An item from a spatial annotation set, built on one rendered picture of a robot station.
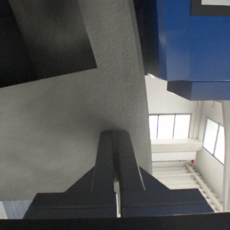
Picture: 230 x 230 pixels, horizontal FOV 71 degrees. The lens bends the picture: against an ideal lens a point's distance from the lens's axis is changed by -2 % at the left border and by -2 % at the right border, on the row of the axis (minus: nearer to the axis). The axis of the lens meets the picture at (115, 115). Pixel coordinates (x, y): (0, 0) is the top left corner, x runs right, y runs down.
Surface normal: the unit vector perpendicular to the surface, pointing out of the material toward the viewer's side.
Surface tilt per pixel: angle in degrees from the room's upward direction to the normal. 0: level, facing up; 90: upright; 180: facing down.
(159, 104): 90
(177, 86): 90
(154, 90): 90
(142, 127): 90
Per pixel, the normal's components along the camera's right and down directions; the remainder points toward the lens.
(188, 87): -1.00, 0.02
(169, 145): 0.03, 0.28
